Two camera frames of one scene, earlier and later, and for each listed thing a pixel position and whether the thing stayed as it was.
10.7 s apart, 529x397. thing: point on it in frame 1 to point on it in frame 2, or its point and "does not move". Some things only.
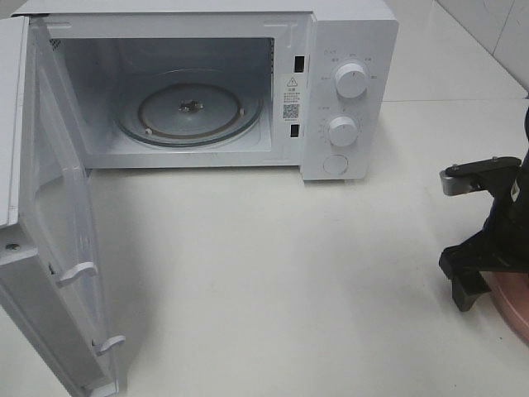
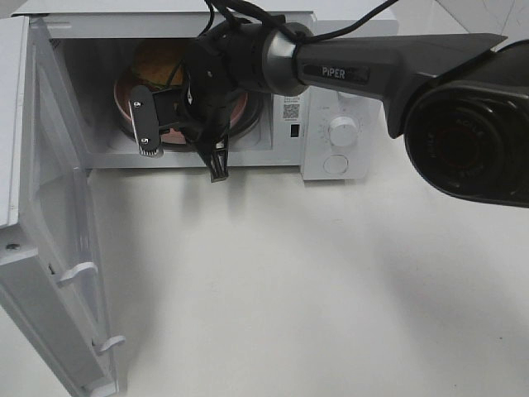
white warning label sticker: (292, 98) does not move
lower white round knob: (343, 131) does not move
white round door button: (335, 165) does not move
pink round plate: (510, 290) to (172, 135)
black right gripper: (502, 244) to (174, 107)
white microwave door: (47, 255) does not move
